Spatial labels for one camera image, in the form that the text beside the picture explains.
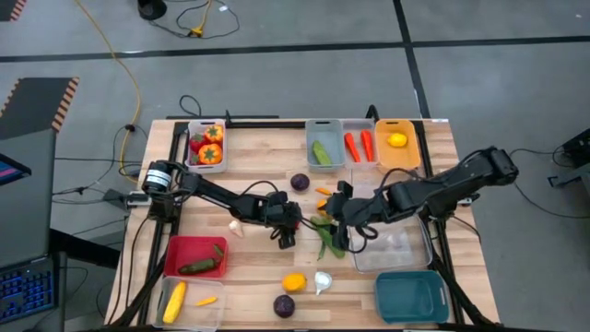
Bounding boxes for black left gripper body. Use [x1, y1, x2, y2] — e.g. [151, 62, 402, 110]
[262, 191, 305, 231]

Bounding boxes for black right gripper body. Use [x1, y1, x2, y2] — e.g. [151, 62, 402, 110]
[325, 196, 386, 231]

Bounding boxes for yellow-orange round fruit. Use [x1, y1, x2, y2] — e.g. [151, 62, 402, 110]
[281, 272, 308, 293]

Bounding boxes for white garlic bulb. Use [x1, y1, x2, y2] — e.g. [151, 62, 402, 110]
[313, 270, 334, 296]

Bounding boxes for orange carrot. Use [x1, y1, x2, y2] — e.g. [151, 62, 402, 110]
[343, 132, 361, 164]
[360, 129, 375, 163]

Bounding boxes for light green cucumber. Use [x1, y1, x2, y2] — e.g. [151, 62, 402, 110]
[312, 139, 334, 167]

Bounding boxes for dark green jalapeno pepper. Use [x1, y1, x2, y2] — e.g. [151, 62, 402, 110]
[177, 257, 221, 277]

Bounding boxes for orange bell pepper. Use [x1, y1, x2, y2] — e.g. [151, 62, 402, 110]
[197, 143, 224, 166]
[203, 124, 225, 144]

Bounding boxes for red tomato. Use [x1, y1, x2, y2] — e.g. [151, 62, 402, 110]
[188, 132, 207, 153]

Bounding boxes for yellow corn cob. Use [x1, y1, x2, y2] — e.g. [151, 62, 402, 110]
[161, 280, 188, 325]

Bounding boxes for silver left arm base block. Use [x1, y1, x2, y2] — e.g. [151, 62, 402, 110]
[124, 191, 153, 208]

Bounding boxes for small clear acrylic bin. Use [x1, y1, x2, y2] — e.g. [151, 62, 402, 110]
[349, 164, 428, 216]

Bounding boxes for large clear acrylic bin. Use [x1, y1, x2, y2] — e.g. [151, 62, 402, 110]
[348, 214, 433, 274]

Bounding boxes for yellow plastic bin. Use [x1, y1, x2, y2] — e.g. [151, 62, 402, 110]
[373, 118, 422, 168]

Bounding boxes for grey-blue plastic bin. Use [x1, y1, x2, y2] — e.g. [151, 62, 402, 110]
[304, 118, 346, 173]

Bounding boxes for frosted translucent plastic bin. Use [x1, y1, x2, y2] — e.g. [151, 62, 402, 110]
[341, 118, 380, 170]

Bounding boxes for small white plastic bin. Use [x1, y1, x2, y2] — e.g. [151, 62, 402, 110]
[181, 118, 228, 174]

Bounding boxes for teal plastic bin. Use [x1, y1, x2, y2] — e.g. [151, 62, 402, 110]
[373, 269, 451, 326]

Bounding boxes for red plastic bin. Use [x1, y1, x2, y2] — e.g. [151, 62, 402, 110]
[163, 235, 230, 280]

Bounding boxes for translucent plastic tub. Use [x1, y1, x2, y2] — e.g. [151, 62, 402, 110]
[154, 275, 228, 332]

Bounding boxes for grey metal stand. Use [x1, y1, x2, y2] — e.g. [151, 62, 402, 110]
[547, 161, 590, 190]

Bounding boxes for black equipment box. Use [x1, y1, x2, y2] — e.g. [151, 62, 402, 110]
[560, 127, 590, 168]

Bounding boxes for black round stand base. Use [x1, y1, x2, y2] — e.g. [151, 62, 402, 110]
[136, 0, 168, 21]

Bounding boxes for grey laptop backlit keyboard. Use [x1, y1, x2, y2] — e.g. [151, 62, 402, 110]
[0, 128, 68, 332]

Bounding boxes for large hazard-striped black mat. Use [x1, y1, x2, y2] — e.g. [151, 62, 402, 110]
[0, 77, 81, 142]

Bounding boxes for small dark tablet screen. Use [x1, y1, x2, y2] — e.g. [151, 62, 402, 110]
[0, 153, 32, 188]

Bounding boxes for small hazard-striped black mat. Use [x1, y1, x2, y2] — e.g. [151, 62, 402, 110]
[0, 0, 28, 23]

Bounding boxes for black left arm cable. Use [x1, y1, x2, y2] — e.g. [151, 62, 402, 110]
[239, 179, 283, 202]

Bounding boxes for black cable loop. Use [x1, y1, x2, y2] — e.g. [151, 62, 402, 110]
[178, 94, 204, 119]

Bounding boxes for long black floor cable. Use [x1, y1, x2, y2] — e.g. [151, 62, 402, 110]
[505, 146, 590, 219]

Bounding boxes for black looped floor cable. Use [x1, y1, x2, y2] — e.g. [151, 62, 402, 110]
[146, 0, 242, 42]

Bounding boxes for yellow plug cord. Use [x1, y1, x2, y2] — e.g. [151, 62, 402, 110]
[189, 0, 214, 38]

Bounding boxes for black floor cables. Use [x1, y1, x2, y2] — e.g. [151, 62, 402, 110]
[50, 123, 153, 204]

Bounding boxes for yellow floor cable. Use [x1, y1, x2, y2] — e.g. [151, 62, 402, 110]
[73, 0, 142, 179]

